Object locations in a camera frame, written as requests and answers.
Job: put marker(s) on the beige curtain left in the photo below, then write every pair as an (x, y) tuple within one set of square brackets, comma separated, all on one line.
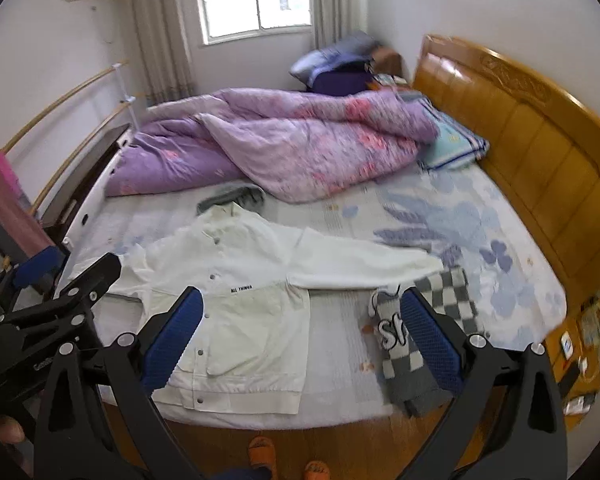
[(164, 54)]

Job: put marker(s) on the grey green garment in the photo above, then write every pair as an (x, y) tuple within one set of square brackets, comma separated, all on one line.
[(246, 195)]

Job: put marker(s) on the white button jacket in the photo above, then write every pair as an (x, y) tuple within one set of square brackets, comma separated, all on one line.
[(250, 354)]

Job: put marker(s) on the grey white checkered knit sweater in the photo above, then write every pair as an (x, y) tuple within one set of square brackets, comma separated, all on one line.
[(418, 325)]

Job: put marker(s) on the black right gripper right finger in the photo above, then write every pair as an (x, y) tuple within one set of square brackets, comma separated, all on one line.
[(528, 438)]

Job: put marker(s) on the pink cloth on rack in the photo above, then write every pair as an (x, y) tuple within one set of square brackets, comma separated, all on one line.
[(21, 236)]

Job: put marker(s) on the dark blue pillow pile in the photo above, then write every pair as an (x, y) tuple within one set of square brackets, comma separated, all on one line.
[(340, 69)]

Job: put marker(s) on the wooden headboard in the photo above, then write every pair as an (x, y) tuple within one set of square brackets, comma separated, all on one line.
[(544, 150)]

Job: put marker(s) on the wooden clothes rail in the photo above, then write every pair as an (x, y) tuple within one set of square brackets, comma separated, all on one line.
[(55, 139)]

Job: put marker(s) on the wooden nightstand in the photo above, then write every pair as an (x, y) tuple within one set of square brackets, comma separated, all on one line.
[(574, 351)]

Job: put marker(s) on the purple floral quilt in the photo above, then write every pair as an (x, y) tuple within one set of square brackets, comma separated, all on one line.
[(297, 146)]

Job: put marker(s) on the person's left hand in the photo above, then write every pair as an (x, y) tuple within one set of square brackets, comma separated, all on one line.
[(11, 436)]

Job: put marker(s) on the beige curtain right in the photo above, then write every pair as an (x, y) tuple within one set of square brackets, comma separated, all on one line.
[(332, 0)]

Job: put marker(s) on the orange slipper right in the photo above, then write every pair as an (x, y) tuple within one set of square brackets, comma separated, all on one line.
[(316, 470)]

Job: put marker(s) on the light blue striped pillow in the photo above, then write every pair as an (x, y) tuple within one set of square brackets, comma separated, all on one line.
[(456, 146)]

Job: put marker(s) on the beige curtain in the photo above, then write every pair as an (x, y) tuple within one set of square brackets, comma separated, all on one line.
[(332, 0), (164, 54)]

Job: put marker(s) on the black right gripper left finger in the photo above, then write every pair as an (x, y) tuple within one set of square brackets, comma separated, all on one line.
[(73, 440)]

